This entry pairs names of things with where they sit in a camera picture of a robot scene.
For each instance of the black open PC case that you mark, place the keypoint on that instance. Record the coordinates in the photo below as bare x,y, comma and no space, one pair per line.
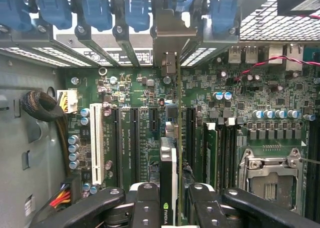
100,40

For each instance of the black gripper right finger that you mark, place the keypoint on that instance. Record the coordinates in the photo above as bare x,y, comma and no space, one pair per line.
262,208

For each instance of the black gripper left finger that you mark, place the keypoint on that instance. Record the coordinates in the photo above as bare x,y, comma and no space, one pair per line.
82,208

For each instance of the blue slot clip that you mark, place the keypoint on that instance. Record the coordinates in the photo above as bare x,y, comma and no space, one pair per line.
96,12
181,2
53,11
12,12
137,12
222,12

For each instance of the thin metal locking lever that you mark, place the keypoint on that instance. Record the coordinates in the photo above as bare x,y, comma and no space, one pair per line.
310,160

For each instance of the white expansion slot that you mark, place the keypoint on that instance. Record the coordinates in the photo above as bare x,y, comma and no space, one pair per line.
97,142

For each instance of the short black expansion slot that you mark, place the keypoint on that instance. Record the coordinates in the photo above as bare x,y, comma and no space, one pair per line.
153,120

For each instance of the metal CPU socket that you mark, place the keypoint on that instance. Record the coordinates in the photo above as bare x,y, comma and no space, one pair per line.
270,178

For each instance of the green RAM stick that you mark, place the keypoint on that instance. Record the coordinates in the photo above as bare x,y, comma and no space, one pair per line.
211,157

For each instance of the green motherboard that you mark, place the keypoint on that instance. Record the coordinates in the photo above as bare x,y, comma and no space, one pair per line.
200,87

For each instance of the grey power supply unit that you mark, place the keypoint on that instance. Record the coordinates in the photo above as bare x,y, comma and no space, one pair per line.
25,137

